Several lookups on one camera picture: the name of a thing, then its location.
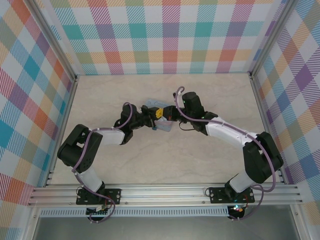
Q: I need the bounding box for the light blue cloth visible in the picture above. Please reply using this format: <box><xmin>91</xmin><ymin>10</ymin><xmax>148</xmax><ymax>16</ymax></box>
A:
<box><xmin>145</xmin><ymin>98</ymin><xmax>175</xmax><ymax>133</ymax></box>

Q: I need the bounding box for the small circuit board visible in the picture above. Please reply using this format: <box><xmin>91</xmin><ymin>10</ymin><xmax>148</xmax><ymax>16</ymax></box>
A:
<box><xmin>229</xmin><ymin>204</ymin><xmax>245</xmax><ymax>218</ymax></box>
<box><xmin>86</xmin><ymin>204</ymin><xmax>111</xmax><ymax>217</ymax></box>

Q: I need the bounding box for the grey metal shelf panel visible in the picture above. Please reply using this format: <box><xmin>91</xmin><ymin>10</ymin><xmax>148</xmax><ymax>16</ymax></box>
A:
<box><xmin>32</xmin><ymin>216</ymin><xmax>301</xmax><ymax>240</ymax></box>

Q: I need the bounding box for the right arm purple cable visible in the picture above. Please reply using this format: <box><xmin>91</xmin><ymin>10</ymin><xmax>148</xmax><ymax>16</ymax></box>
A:
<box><xmin>174</xmin><ymin>86</ymin><xmax>278</xmax><ymax>222</ymax></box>

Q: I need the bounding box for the aluminium side rail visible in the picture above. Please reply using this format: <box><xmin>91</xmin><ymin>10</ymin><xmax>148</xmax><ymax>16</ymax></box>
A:
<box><xmin>43</xmin><ymin>76</ymin><xmax>80</xmax><ymax>188</ymax></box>

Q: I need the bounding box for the long aluminium base rail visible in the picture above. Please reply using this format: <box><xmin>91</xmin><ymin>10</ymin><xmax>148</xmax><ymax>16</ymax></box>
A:
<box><xmin>26</xmin><ymin>183</ymin><xmax>305</xmax><ymax>208</ymax></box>

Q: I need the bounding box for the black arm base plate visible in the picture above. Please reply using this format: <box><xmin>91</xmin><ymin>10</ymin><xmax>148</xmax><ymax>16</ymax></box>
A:
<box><xmin>208</xmin><ymin>186</ymin><xmax>256</xmax><ymax>204</ymax></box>
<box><xmin>76</xmin><ymin>187</ymin><xmax>123</xmax><ymax>206</ymax></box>

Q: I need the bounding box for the slotted grey cable duct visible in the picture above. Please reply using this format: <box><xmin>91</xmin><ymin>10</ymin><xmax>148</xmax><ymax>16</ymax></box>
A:
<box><xmin>39</xmin><ymin>205</ymin><xmax>230</xmax><ymax>218</ymax></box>

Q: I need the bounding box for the aluminium corner post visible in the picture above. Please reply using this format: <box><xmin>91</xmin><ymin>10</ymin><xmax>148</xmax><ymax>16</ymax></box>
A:
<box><xmin>29</xmin><ymin>0</ymin><xmax>79</xmax><ymax>83</ymax></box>
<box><xmin>248</xmin><ymin>0</ymin><xmax>297</xmax><ymax>78</ymax></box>

